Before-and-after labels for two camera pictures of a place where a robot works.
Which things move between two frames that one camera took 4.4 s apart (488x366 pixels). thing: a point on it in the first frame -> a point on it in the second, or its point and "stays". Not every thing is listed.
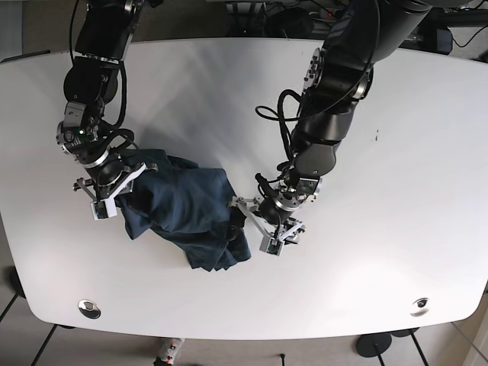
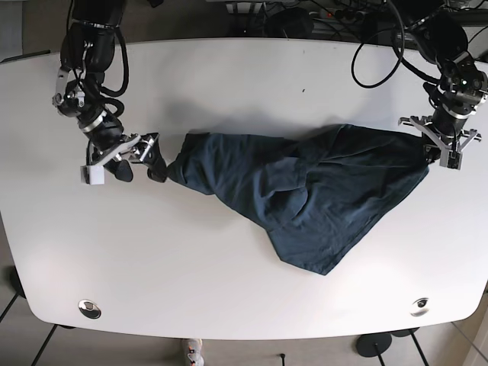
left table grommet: [89, 309] stays
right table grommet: [420, 307] stays
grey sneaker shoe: [168, 348] -> [194, 354]
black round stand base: [373, 345] stays
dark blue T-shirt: [191, 206] -> [316, 193]
